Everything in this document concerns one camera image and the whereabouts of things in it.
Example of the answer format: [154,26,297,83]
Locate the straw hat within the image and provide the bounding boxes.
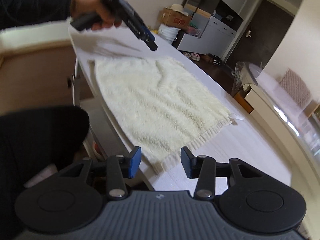
[168,4,189,16]

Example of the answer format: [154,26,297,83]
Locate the white plastic bucket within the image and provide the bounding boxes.
[158,24,180,44]

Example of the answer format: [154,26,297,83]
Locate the grey white cabinet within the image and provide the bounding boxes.
[173,0,256,58]

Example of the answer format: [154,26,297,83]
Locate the dining table with glass top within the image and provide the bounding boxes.
[231,61,320,196]

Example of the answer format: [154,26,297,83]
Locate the person's left hand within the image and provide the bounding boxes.
[70,0,122,30]

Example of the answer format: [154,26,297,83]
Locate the quilted beige chair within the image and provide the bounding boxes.
[279,69,311,109]

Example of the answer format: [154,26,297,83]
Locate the cream terry towel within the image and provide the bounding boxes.
[89,57,240,173]

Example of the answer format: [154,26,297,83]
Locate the dark brown door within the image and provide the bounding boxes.
[226,0,294,69]

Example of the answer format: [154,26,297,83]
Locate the person's left forearm black sleeve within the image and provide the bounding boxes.
[1,0,72,30]

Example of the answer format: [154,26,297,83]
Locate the cardboard box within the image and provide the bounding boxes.
[158,8,191,29]

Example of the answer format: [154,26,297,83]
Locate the shoes on floor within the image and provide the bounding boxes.
[182,51,222,65]

